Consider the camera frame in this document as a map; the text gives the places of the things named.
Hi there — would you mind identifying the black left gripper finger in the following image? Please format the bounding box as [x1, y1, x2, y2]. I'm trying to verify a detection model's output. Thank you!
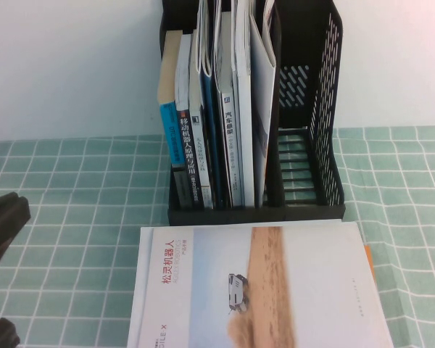
[0, 310, 21, 348]
[0, 192, 32, 293]

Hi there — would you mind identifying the white book with desert cover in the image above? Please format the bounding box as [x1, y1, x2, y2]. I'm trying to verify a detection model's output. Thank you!
[125, 220, 395, 348]

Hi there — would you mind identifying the black spine robotics book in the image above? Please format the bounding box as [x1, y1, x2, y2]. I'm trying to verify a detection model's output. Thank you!
[174, 33, 206, 210]

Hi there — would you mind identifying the white spine thin book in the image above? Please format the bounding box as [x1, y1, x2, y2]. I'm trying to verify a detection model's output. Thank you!
[188, 30, 215, 210]

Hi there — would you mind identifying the blue spine book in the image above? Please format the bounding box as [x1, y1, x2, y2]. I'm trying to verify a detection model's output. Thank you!
[157, 30, 195, 210]

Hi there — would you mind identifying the white spine car suspension book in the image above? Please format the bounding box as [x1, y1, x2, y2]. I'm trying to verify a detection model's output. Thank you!
[216, 10, 245, 209]

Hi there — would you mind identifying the black plastic book holder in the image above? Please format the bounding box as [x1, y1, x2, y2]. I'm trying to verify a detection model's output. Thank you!
[158, 0, 347, 225]

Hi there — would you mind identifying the orange book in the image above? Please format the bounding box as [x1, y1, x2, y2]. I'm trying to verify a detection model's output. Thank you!
[363, 243, 377, 287]

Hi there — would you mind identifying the green checkered tablecloth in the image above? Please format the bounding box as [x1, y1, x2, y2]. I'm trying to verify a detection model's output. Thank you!
[0, 125, 435, 348]

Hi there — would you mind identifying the blue spine white magazine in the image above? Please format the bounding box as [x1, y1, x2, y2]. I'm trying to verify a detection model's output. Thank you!
[196, 0, 224, 210]

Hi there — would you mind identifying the plain white brochure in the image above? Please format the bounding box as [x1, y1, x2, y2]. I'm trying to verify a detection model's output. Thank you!
[231, 0, 257, 209]

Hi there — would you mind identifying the white brochure with blue print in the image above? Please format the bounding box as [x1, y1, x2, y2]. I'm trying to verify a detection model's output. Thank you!
[248, 0, 278, 209]

